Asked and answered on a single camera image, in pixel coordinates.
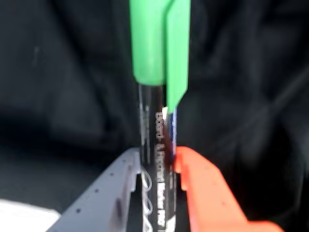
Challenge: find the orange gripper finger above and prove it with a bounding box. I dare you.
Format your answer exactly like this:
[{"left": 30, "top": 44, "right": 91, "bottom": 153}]
[{"left": 173, "top": 146, "right": 285, "bottom": 232}]

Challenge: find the blue-grey gripper finger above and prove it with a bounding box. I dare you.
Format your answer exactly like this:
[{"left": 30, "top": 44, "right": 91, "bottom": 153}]
[{"left": 47, "top": 147, "right": 142, "bottom": 232}]

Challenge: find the green board marker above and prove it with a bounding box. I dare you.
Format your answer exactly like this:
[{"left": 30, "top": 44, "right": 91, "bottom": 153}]
[{"left": 129, "top": 0, "right": 191, "bottom": 232}]

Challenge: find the black fabric bag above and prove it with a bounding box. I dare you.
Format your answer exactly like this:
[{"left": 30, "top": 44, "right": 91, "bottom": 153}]
[{"left": 0, "top": 0, "right": 309, "bottom": 232}]

